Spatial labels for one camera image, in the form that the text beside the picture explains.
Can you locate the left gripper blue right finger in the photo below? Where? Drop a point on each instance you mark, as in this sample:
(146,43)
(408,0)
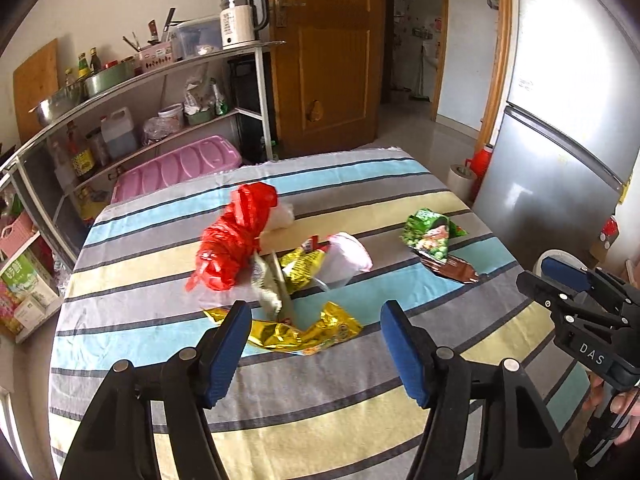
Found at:
(412,350)

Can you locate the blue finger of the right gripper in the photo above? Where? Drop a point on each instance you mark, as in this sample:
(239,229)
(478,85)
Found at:
(576,279)

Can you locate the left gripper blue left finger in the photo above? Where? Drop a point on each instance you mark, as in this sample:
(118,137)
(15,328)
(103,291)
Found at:
(221,352)

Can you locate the gold foil wrapper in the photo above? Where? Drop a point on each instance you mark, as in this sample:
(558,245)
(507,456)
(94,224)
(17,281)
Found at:
(333,326)

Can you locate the brown snack wrapper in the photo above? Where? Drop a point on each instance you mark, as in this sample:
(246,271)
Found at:
(453,268)

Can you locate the red plastic bag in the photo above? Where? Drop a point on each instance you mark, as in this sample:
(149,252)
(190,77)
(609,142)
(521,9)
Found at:
(230,241)

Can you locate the small yellow snack wrapper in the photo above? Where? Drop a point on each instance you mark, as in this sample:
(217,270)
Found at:
(300,266)

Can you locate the clear plastic cup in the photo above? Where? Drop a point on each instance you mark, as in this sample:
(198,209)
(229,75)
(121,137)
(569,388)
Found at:
(345,258)

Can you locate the green snack wrapper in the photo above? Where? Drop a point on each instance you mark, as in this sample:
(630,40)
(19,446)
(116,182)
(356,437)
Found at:
(428,233)

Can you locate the pale green printed wrapper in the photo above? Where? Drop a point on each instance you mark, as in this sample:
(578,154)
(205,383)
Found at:
(269,287)

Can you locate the white round trash bin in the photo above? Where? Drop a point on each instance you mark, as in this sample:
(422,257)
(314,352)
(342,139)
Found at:
(561,256)

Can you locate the metal kitchen shelf rack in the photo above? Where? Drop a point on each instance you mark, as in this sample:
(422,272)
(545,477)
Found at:
(52,206)

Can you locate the right hand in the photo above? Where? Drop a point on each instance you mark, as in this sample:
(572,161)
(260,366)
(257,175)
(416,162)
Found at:
(626,403)

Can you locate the red bag on box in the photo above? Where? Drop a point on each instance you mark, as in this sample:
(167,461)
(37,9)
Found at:
(609,233)

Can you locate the silver refrigerator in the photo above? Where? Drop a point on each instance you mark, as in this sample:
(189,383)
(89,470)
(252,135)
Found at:
(569,135)

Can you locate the white tissue ball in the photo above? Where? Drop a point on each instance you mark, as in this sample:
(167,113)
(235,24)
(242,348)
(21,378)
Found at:
(280,217)

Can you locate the white paper roll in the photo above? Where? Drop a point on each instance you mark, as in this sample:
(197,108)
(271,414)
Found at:
(461,180)

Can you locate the pink plastic tray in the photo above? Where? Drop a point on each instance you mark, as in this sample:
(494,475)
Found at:
(194,160)

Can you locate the white liquid jug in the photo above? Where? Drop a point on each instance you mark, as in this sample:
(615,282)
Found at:
(118,133)

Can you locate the wooden door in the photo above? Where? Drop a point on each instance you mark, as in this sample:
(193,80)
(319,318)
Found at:
(326,73)

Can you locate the steel mixing bowl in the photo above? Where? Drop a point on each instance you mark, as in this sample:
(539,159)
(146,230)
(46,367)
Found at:
(64,100)

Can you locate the pink utensil box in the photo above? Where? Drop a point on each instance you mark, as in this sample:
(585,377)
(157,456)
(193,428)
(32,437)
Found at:
(156,56)

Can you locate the clear plastic storage box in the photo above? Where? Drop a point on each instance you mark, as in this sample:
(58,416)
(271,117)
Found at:
(199,37)

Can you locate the wooden cutting board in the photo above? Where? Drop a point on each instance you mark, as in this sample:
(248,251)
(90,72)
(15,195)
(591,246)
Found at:
(34,80)

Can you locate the white electric kettle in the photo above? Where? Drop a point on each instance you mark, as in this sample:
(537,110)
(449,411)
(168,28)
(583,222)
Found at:
(241,21)

